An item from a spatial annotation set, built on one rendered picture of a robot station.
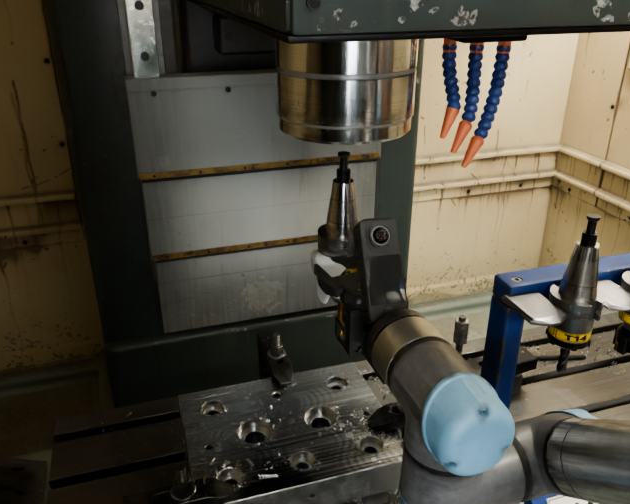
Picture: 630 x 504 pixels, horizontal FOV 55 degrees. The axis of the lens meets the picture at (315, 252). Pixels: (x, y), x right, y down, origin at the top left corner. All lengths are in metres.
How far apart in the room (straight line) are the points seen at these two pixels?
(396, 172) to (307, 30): 0.86
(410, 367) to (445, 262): 1.38
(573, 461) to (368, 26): 0.41
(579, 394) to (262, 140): 0.73
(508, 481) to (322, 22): 0.45
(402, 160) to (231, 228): 0.40
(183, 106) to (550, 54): 1.14
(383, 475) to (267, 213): 0.58
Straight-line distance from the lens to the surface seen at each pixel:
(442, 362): 0.56
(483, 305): 2.03
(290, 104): 0.67
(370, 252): 0.65
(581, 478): 0.61
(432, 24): 0.52
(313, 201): 1.23
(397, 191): 1.34
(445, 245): 1.91
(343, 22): 0.49
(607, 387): 1.24
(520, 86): 1.87
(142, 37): 1.11
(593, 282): 0.79
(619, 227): 1.85
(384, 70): 0.65
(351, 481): 0.85
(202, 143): 1.14
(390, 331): 0.61
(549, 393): 1.18
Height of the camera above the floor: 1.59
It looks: 25 degrees down
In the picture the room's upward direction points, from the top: straight up
